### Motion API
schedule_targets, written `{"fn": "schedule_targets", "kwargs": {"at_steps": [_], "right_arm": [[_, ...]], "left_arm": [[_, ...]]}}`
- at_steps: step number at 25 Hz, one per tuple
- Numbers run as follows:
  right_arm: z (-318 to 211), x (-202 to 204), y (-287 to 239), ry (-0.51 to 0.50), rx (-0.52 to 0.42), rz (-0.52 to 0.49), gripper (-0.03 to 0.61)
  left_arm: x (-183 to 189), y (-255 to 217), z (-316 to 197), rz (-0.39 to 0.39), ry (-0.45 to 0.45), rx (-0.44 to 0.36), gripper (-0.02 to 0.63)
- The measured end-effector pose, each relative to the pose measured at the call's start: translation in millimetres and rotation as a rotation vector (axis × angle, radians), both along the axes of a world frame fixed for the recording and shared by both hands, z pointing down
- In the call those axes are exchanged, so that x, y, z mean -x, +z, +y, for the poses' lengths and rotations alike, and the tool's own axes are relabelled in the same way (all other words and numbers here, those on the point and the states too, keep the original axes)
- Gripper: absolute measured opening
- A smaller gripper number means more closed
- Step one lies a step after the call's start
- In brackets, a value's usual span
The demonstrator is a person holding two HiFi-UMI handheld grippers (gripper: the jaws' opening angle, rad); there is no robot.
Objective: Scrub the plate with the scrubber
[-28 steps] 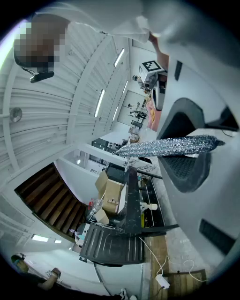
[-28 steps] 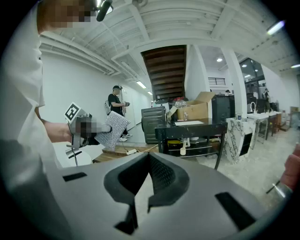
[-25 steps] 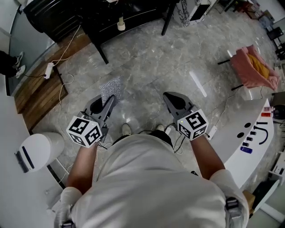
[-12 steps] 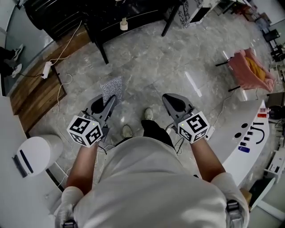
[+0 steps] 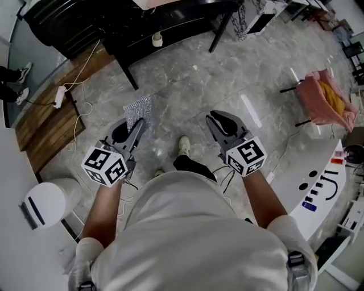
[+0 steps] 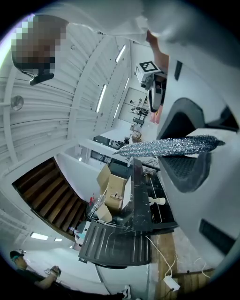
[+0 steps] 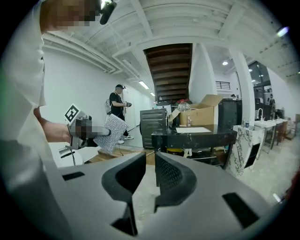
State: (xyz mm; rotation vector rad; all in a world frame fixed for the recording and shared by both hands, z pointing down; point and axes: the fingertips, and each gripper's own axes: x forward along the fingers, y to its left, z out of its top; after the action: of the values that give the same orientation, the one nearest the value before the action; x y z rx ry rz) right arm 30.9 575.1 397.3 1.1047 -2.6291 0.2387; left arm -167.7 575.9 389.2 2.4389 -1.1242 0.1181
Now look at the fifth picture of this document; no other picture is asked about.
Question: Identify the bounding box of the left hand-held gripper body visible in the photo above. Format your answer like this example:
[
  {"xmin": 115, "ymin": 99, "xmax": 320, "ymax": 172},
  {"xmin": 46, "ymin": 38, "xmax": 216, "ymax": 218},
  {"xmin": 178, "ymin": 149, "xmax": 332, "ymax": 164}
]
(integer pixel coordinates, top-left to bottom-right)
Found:
[{"xmin": 81, "ymin": 136, "xmax": 139, "ymax": 188}]

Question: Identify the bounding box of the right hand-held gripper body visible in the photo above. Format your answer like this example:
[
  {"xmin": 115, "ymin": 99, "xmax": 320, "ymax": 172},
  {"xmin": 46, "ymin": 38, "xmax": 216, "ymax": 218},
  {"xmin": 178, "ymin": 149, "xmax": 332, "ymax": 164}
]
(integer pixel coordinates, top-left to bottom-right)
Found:
[{"xmin": 217, "ymin": 129, "xmax": 268, "ymax": 178}]

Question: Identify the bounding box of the silver scrubbing cloth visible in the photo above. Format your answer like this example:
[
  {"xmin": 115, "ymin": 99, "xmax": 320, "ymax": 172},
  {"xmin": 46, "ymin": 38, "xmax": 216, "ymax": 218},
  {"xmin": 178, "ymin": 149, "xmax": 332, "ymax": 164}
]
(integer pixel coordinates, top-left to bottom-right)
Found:
[{"xmin": 123, "ymin": 95, "xmax": 152, "ymax": 134}]

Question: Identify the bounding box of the person's left forearm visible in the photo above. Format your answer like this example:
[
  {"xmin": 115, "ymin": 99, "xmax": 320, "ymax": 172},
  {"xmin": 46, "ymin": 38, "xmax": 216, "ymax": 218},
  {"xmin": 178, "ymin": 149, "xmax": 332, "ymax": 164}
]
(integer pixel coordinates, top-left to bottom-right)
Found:
[{"xmin": 81, "ymin": 175, "xmax": 127, "ymax": 248}]

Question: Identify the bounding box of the person's right forearm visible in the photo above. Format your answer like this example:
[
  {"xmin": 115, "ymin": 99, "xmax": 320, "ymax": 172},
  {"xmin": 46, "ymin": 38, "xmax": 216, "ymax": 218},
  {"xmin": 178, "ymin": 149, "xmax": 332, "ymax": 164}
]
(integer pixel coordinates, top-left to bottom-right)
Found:
[{"xmin": 241, "ymin": 167, "xmax": 288, "ymax": 230}]

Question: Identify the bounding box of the person's white right shoe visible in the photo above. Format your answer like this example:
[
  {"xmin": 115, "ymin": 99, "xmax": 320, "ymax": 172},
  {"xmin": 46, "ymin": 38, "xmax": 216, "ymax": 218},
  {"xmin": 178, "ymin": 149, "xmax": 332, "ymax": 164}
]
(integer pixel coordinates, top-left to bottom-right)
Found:
[{"xmin": 178, "ymin": 135, "xmax": 191, "ymax": 156}]

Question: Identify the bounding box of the white curved desk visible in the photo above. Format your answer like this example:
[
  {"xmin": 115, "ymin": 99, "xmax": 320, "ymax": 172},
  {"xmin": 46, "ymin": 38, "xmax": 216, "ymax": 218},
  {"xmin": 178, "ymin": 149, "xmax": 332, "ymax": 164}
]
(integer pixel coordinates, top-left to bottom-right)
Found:
[{"xmin": 268, "ymin": 138, "xmax": 347, "ymax": 242}]

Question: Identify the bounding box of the wooden step platform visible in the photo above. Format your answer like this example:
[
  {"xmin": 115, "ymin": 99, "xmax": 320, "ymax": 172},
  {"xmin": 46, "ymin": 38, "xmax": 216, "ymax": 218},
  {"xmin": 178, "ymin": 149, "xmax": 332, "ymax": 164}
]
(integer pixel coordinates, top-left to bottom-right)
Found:
[{"xmin": 14, "ymin": 42, "xmax": 114, "ymax": 174}]

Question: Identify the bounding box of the white cylindrical device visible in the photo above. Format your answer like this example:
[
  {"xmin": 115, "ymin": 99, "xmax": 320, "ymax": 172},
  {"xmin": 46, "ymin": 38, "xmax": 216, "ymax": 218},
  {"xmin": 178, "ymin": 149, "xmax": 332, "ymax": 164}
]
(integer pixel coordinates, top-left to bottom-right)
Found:
[{"xmin": 18, "ymin": 177, "xmax": 82, "ymax": 230}]

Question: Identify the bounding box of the white power strip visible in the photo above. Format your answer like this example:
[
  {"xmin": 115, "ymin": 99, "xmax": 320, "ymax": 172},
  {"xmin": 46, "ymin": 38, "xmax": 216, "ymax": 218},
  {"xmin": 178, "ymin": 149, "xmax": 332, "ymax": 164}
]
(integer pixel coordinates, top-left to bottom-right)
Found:
[{"xmin": 52, "ymin": 86, "xmax": 68, "ymax": 110}]

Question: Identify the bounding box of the pink chair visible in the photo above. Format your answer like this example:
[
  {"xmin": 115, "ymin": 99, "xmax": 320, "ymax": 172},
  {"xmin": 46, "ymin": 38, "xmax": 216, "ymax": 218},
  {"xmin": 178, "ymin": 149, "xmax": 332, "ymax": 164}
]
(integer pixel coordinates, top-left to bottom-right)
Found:
[{"xmin": 280, "ymin": 69, "xmax": 359, "ymax": 133}]

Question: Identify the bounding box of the black curved tube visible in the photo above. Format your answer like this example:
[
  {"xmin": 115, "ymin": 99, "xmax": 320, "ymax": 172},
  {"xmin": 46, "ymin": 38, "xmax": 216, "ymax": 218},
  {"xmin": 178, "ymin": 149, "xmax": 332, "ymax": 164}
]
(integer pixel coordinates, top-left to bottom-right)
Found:
[{"xmin": 324, "ymin": 169, "xmax": 340, "ymax": 201}]

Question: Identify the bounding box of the person's white shirt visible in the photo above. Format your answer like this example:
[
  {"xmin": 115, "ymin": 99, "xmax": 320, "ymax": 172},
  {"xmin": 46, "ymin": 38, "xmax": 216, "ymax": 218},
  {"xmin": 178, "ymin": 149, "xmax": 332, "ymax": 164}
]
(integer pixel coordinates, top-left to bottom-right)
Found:
[{"xmin": 68, "ymin": 170, "xmax": 319, "ymax": 291}]

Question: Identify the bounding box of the yellow cushion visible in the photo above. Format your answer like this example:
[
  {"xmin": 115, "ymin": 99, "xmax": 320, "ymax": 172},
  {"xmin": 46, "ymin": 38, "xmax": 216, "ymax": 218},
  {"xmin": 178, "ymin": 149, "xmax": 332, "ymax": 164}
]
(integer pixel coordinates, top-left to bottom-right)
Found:
[{"xmin": 317, "ymin": 80, "xmax": 346, "ymax": 116}]

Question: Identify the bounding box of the black round stool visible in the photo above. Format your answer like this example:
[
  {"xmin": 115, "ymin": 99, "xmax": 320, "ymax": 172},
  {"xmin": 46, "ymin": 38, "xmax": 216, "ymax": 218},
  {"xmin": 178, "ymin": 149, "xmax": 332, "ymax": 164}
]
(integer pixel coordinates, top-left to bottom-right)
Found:
[{"xmin": 342, "ymin": 144, "xmax": 364, "ymax": 166}]

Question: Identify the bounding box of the black marble counter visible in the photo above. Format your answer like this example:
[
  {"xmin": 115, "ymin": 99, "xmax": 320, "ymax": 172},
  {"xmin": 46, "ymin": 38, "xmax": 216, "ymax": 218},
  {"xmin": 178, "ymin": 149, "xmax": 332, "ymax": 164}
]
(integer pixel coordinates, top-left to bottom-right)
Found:
[{"xmin": 98, "ymin": 0, "xmax": 245, "ymax": 91}]

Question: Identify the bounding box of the black drawer cabinet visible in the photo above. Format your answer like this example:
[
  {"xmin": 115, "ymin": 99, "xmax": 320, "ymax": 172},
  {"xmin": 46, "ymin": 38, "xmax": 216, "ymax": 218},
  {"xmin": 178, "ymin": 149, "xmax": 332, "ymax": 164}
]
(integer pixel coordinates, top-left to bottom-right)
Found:
[{"xmin": 24, "ymin": 0, "xmax": 107, "ymax": 60}]

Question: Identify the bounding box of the white shelf unit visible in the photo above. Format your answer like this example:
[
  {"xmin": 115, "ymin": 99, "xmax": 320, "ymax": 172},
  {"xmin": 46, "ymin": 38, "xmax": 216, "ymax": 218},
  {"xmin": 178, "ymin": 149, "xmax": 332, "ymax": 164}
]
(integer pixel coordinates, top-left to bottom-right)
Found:
[{"xmin": 337, "ymin": 198, "xmax": 364, "ymax": 244}]

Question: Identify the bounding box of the white power cable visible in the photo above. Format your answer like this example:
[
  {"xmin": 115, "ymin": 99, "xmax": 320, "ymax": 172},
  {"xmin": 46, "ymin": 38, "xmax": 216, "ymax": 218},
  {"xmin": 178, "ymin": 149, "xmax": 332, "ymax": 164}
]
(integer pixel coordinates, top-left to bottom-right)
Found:
[{"xmin": 61, "ymin": 39, "xmax": 102, "ymax": 89}]

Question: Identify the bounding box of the grey harness strap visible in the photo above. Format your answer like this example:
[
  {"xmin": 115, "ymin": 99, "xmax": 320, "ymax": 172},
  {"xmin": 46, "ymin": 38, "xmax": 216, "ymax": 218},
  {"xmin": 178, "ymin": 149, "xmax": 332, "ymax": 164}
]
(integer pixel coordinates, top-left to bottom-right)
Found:
[
  {"xmin": 286, "ymin": 250, "xmax": 311, "ymax": 291},
  {"xmin": 76, "ymin": 280, "xmax": 97, "ymax": 291}
]

